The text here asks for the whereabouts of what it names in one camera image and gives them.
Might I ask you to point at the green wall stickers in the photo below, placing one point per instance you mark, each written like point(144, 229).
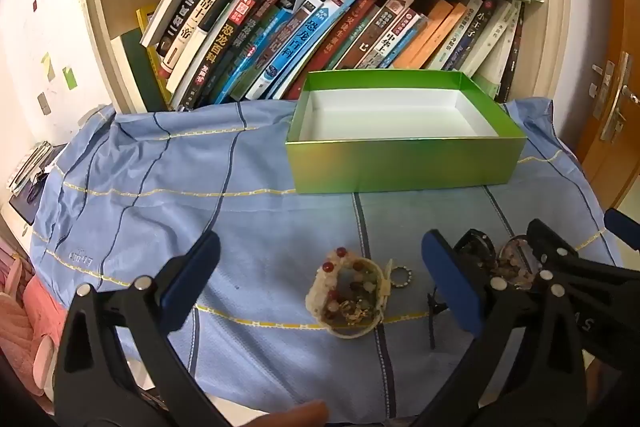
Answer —
point(70, 78)

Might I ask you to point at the person's left hand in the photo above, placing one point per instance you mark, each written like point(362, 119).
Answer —
point(295, 414)

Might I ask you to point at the green cardboard box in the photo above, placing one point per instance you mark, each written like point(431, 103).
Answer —
point(400, 167)

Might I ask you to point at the row of books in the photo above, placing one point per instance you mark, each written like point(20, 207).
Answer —
point(310, 42)

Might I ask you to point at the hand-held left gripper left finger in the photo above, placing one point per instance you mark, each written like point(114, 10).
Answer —
point(192, 277)

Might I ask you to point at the dark notebook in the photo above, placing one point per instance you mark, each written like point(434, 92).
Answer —
point(27, 204)

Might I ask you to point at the blue striped cloth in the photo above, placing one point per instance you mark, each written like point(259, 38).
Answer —
point(200, 187)

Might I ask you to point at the thin metal bangle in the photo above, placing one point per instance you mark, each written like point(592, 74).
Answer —
point(502, 252)

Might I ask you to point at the wooden bookshelf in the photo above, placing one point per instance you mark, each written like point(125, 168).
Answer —
point(537, 47)

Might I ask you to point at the pile of papers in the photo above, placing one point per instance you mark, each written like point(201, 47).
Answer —
point(27, 164)

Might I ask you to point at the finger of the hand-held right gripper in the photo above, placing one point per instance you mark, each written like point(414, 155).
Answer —
point(560, 252)
point(622, 227)

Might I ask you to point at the black hair clip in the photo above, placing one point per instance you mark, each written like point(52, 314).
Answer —
point(432, 322)

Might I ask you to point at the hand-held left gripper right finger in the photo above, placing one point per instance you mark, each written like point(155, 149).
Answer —
point(450, 282)

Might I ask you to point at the pink plush slippers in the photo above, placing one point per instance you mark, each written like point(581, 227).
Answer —
point(35, 307)

